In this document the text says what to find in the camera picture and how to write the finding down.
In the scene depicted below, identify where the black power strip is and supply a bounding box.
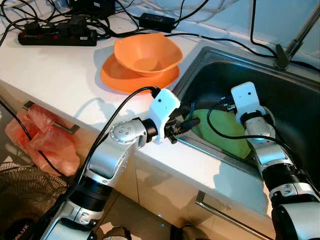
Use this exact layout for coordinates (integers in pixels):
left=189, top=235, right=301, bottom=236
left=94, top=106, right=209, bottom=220
left=18, top=15, right=98, bottom=47

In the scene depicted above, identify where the orange plastic bowl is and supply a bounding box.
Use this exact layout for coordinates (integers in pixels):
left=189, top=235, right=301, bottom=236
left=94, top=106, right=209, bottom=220
left=113, top=32, right=184, bottom=78

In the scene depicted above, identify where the white kitchen base cabinet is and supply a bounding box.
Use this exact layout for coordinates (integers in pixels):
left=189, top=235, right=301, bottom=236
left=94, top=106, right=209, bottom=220
left=0, top=85, right=281, bottom=240

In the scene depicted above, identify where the black right robot foot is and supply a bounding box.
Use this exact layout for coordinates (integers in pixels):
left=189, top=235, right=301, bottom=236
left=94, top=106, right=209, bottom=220
left=170, top=223, right=210, bottom=240

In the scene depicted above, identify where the long metal cabinet handle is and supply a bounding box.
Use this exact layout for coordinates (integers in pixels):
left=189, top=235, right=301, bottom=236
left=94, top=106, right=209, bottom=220
left=195, top=190, right=273, bottom=240

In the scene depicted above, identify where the slim black power adapter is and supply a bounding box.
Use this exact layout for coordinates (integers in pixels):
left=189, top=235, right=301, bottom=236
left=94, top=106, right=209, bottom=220
left=138, top=12, right=177, bottom=32

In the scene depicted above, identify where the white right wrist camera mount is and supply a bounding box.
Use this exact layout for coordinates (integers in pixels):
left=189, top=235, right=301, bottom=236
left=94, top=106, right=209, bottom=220
left=231, top=82, right=268, bottom=126

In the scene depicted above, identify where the stainless steel sink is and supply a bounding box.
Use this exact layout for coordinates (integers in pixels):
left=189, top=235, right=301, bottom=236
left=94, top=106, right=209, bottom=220
left=172, top=46, right=320, bottom=193

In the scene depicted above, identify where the red plastic bag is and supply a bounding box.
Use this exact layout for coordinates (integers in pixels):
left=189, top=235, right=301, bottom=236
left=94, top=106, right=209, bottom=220
left=5, top=104, right=81, bottom=177

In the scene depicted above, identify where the metal sink faucet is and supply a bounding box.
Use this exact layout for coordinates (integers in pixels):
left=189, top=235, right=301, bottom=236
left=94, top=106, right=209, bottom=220
left=274, top=7, right=320, bottom=70

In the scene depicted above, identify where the large black power brick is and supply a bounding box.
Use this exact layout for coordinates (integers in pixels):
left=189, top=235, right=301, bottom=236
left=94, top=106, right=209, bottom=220
left=70, top=0, right=117, bottom=16

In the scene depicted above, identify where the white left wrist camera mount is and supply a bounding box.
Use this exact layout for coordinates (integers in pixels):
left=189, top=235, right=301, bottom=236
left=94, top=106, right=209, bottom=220
left=148, top=89, right=182, bottom=145

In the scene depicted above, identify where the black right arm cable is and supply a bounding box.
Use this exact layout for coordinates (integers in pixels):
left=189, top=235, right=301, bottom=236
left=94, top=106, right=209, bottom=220
left=206, top=97, right=320, bottom=201

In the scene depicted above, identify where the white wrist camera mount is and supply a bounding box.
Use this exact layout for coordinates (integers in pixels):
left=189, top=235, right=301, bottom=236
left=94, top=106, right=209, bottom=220
left=231, top=82, right=268, bottom=126
left=148, top=89, right=182, bottom=145

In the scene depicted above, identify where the orange plastic plate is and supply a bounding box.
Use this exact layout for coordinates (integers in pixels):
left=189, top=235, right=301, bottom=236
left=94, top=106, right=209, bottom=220
left=100, top=52, right=181, bottom=96

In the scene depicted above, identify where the green plastic plate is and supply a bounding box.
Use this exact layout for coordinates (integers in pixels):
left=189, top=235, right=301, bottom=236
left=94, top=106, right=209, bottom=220
left=191, top=108, right=253, bottom=160

